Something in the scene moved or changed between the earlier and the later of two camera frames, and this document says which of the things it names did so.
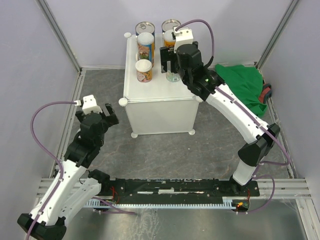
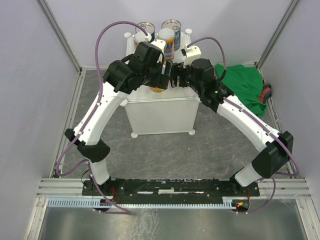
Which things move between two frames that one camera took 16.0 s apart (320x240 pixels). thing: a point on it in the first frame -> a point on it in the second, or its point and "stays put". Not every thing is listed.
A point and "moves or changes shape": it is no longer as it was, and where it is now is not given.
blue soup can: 146,27 stays put
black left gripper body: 108,120 -> 154,77
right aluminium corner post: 275,36 stays put
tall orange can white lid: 169,42 moves or changes shape
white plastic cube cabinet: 159,106 stays put
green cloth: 246,81 stays put
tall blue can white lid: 145,47 moves or changes shape
